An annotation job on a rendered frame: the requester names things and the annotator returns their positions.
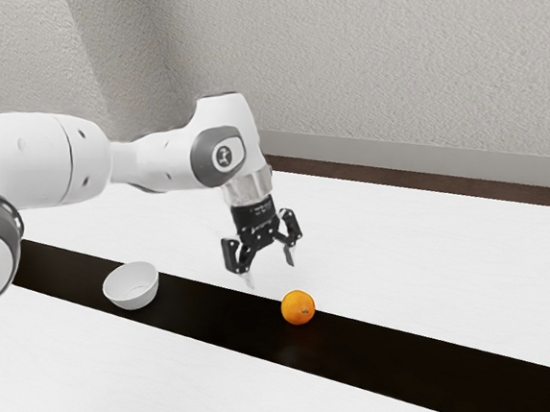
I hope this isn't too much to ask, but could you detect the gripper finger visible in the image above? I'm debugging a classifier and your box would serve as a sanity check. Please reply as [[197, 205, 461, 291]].
[[219, 230, 267, 292], [269, 206, 306, 270]]

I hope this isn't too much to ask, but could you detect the orange fruit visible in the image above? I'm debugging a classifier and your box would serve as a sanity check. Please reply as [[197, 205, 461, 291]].
[[278, 287, 318, 327]]

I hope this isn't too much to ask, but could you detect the white bowl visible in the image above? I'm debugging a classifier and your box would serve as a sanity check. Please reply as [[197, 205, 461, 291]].
[[100, 258, 162, 313]]

